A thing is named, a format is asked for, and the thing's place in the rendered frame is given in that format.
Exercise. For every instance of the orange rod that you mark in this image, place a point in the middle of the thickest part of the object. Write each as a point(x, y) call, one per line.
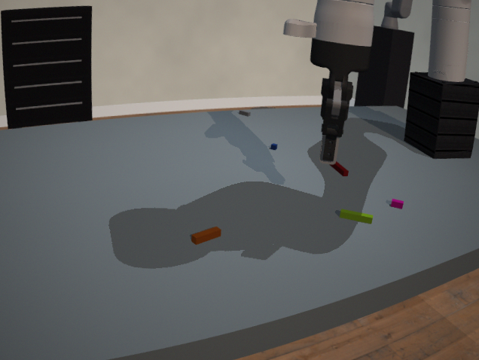
point(205, 235)

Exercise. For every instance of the lime green rod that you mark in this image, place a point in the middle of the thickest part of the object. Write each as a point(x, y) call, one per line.
point(356, 216)

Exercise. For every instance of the magenta block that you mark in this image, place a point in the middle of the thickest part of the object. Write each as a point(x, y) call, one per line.
point(397, 203)

